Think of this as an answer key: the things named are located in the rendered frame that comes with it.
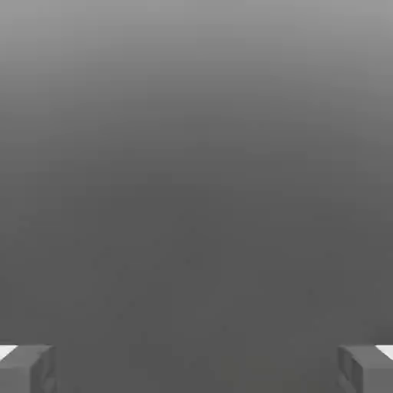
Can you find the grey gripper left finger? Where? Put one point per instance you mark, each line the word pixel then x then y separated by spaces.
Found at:
pixel 24 371

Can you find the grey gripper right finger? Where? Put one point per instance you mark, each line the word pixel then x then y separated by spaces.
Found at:
pixel 368 371

